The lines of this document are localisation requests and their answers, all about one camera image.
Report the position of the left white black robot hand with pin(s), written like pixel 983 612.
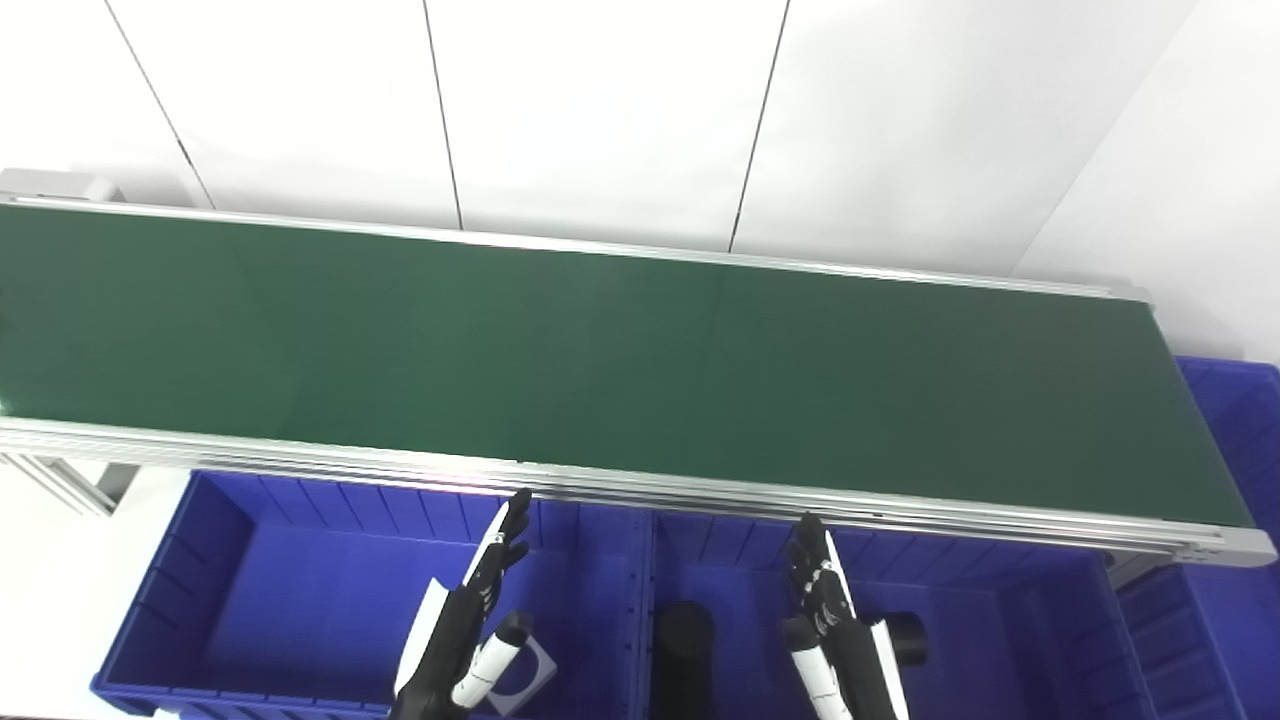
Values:
pixel 450 630

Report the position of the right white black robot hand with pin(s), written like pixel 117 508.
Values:
pixel 850 660

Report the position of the short black cylinder part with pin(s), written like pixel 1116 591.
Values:
pixel 908 640

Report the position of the white square part with hole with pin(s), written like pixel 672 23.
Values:
pixel 545 672

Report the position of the large blue bin, black cylinders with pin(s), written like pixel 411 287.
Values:
pixel 1000 640

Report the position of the large blue bin, white parts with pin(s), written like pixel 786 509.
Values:
pixel 300 600

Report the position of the tall black cylinder part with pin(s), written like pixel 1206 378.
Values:
pixel 685 660

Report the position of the green conveyor belt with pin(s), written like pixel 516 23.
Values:
pixel 600 350
pixel 300 455

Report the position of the blue bin beyond conveyor end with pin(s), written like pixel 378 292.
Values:
pixel 1230 620

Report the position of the aluminium conveyor leg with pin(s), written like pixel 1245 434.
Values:
pixel 90 485

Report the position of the grey conveyor end housing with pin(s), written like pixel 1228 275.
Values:
pixel 60 185

